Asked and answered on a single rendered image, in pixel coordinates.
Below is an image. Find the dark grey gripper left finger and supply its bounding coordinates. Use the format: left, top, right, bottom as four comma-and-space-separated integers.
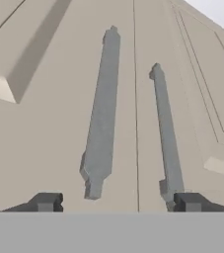
0, 192, 64, 213

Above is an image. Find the grey bar door handle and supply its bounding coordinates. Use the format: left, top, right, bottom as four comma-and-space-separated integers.
79, 25, 121, 201
148, 62, 186, 211

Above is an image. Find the beige cabinet door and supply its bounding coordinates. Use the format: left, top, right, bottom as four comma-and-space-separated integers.
0, 0, 140, 213
132, 0, 224, 213

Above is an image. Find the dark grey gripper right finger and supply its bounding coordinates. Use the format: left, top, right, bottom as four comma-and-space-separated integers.
173, 192, 224, 213

